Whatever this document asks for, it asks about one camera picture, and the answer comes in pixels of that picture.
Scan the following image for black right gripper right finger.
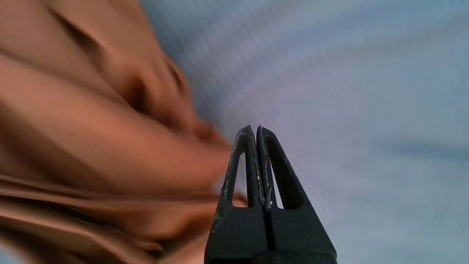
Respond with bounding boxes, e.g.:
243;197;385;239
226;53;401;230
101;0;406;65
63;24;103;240
256;125;337;263

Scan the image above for blue bed cover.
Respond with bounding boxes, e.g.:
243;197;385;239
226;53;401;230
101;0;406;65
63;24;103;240
141;0;469;264

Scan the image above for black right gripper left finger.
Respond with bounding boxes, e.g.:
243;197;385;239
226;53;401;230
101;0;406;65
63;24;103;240
204;125;270;263

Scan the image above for rust brown shorts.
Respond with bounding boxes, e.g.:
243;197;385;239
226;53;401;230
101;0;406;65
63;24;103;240
0;0;250;264

